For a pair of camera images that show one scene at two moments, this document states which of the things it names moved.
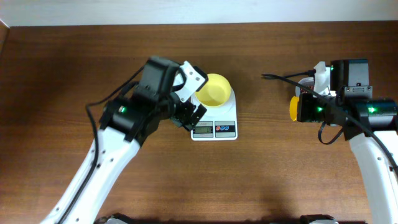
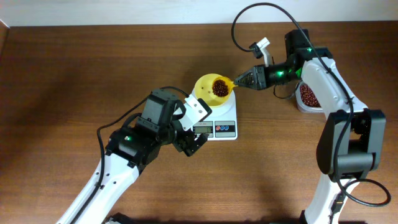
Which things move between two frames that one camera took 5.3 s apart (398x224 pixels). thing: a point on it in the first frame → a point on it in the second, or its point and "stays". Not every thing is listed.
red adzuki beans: (303, 91) → (220, 88)
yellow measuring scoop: (293, 105) → (229, 83)
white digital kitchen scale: (218, 123) stays
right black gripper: (302, 111) → (260, 78)
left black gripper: (182, 119) → (196, 145)
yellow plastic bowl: (215, 92) stays
